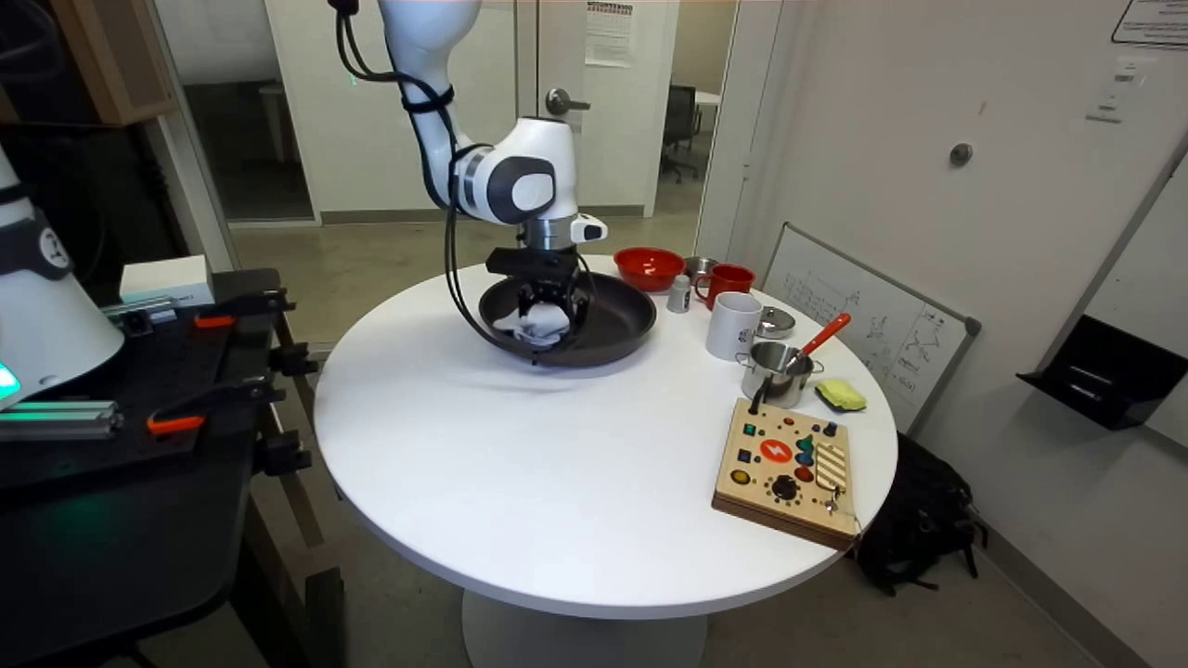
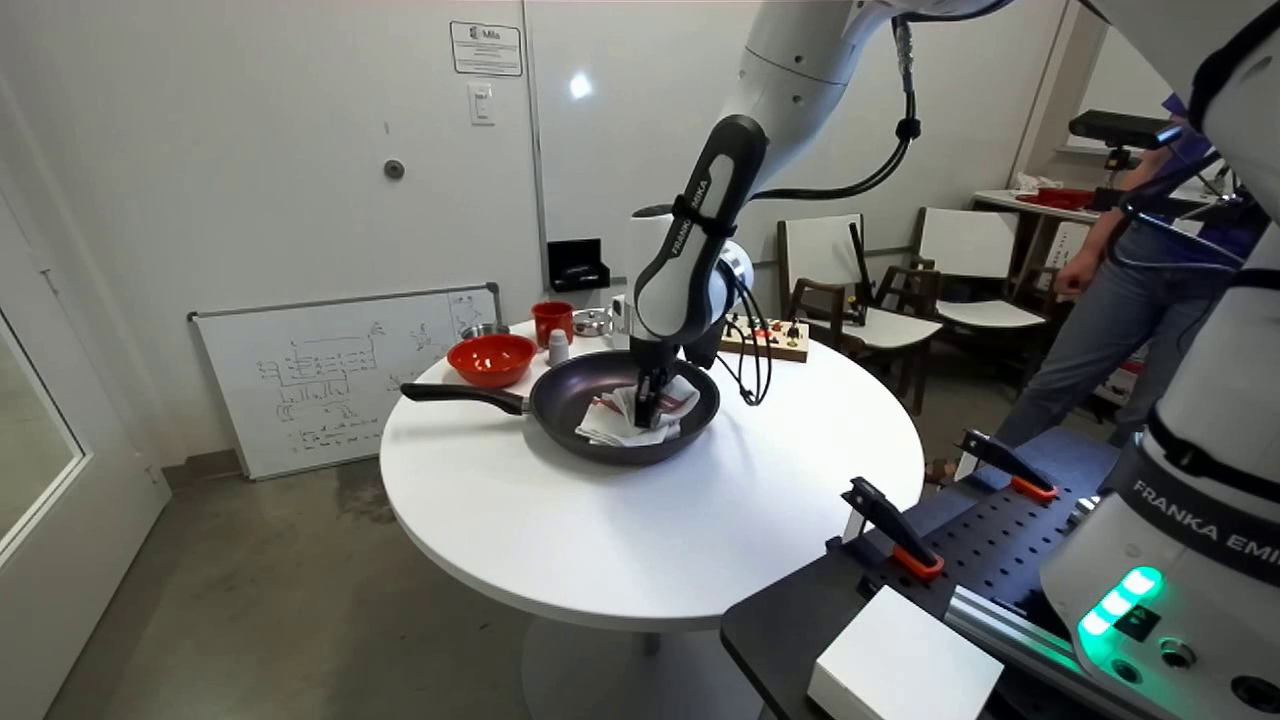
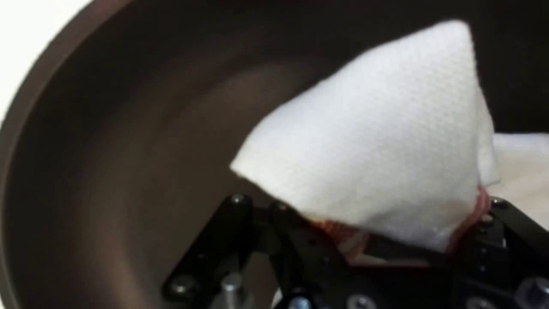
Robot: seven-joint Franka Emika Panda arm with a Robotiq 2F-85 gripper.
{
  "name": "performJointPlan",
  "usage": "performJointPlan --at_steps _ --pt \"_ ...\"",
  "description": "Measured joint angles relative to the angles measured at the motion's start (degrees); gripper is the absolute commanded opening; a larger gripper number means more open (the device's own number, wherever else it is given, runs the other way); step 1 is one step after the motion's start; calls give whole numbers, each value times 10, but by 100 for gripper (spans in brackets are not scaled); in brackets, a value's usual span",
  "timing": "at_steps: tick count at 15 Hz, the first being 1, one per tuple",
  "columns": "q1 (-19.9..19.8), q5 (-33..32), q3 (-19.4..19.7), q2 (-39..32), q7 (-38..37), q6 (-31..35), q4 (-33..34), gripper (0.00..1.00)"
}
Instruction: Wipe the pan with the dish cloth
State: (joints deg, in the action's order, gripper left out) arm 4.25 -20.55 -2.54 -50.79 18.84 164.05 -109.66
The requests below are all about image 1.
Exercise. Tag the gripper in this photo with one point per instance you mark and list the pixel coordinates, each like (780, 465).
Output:
(554, 288)

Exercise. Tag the white dish cloth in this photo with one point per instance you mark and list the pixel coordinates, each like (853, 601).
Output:
(534, 327)

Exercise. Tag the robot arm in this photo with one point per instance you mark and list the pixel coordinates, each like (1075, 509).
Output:
(520, 181)

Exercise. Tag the black frying pan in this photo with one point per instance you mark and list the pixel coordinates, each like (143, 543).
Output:
(613, 320)

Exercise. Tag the red bowl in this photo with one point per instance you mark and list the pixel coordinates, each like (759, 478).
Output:
(648, 267)

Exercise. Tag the small white bottle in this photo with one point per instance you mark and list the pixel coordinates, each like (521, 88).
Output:
(679, 297)

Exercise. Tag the small steel cup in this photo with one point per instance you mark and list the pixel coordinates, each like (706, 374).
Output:
(698, 267)

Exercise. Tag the red mug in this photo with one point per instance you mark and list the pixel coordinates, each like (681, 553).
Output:
(729, 281)

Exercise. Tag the white mug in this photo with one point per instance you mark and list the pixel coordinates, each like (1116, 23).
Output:
(731, 327)

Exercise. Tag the steel pot lid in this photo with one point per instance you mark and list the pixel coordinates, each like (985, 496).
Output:
(776, 323)

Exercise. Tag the office chair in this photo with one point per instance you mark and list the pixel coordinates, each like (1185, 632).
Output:
(679, 121)

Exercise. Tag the small steel pot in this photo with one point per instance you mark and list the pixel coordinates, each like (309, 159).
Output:
(778, 380)

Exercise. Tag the paper notice on door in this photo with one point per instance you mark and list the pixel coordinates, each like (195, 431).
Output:
(608, 35)

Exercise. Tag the yellow sponge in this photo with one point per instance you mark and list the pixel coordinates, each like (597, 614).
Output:
(841, 396)

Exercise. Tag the orange and black clamp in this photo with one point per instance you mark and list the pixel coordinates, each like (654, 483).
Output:
(232, 311)
(213, 404)

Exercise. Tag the leaning whiteboard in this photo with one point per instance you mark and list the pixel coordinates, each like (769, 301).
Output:
(882, 325)

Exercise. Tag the white box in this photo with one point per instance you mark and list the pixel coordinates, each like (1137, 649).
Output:
(167, 276)

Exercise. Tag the black backpack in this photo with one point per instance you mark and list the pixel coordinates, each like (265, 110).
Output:
(919, 520)

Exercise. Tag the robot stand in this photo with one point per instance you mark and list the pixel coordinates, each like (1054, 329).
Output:
(111, 538)

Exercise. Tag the wooden cabinet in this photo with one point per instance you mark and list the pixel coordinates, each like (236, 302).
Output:
(116, 56)

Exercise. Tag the wooden switch board toy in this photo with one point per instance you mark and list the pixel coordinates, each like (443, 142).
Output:
(780, 478)

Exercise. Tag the round wall door stop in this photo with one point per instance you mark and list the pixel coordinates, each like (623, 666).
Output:
(961, 154)

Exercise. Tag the aluminium rail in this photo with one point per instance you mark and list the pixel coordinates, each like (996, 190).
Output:
(56, 419)

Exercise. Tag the black wall tray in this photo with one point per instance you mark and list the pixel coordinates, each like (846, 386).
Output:
(1109, 371)

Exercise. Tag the wall switch plate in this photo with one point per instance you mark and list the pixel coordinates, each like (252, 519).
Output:
(1114, 91)

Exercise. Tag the wall sign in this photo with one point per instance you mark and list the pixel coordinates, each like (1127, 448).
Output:
(1155, 23)

